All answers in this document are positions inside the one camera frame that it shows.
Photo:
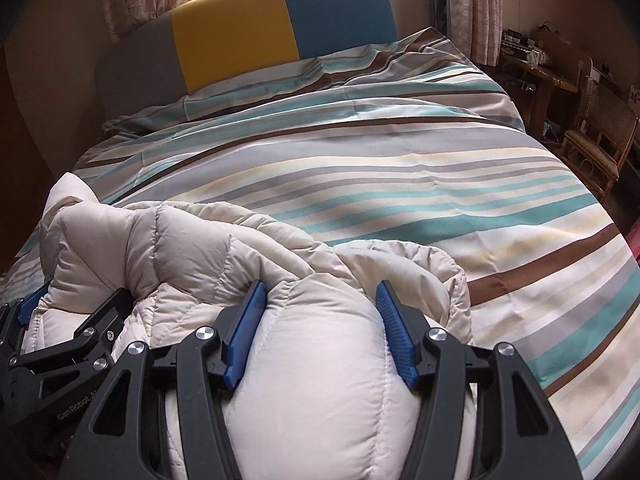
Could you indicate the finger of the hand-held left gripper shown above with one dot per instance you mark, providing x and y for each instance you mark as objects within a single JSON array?
[
  {"x": 32, "y": 304},
  {"x": 95, "y": 330}
]

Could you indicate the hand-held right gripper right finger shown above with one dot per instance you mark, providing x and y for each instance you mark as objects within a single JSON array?
[{"x": 397, "y": 330}]

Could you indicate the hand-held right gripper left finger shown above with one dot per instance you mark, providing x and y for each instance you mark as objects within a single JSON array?
[{"x": 245, "y": 330}]

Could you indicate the beige down jacket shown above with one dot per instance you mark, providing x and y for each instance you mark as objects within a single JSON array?
[{"x": 310, "y": 385}]

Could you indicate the striped duvet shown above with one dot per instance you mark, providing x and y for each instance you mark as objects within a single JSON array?
[{"x": 400, "y": 185}]

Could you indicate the pink cloth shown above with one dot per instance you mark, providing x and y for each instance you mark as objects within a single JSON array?
[{"x": 634, "y": 242}]

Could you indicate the wooden cane chair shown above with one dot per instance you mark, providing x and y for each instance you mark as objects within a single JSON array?
[{"x": 595, "y": 152}]

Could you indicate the striped pillow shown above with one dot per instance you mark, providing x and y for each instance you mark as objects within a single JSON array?
[{"x": 350, "y": 65}]

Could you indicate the wooden desk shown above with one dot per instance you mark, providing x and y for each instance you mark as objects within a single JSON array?
[{"x": 550, "y": 72}]

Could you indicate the grey yellow teal headboard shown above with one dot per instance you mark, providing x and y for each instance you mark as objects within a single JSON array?
[{"x": 230, "y": 30}]

